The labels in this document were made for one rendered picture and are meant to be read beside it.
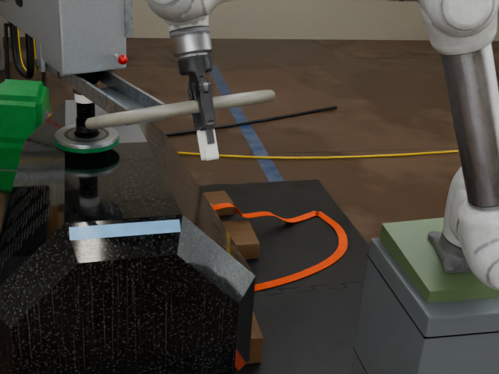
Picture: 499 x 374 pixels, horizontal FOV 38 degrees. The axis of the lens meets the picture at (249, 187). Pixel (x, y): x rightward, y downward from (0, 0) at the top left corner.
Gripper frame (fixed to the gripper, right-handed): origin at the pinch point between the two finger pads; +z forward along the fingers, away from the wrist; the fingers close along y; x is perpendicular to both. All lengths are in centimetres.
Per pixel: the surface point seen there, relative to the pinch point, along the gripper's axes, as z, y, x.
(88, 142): -4, 86, 18
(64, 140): -6, 88, 26
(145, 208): 17, 51, 9
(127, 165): 5, 80, 8
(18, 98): -32, 244, 36
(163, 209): 18, 49, 4
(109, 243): 24, 43, 21
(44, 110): -23, 246, 24
